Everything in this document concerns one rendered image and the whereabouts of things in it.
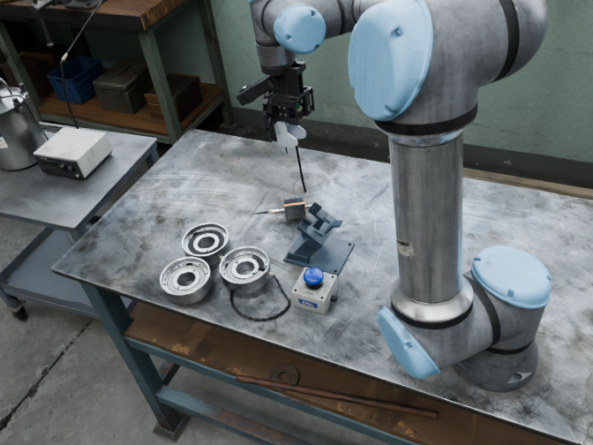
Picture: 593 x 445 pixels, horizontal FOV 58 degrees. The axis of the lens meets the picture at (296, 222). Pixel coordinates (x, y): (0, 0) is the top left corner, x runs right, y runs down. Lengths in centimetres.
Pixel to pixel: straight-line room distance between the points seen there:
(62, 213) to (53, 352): 75
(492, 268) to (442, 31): 41
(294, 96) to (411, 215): 49
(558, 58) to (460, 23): 190
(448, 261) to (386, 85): 26
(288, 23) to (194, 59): 221
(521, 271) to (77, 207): 126
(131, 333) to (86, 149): 62
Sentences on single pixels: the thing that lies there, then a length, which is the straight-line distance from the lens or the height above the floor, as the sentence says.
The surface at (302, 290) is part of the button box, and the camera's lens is 105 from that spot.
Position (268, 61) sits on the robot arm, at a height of 119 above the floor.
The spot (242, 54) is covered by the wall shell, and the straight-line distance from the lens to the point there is 291.
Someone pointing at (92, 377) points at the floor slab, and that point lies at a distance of 215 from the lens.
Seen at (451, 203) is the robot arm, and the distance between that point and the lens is 67.
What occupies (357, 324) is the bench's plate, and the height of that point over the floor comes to 80.
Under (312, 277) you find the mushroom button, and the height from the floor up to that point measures 87.
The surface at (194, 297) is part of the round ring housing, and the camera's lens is 111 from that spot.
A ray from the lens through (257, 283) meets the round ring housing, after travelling 110.
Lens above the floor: 165
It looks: 43 degrees down
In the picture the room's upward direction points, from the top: 8 degrees counter-clockwise
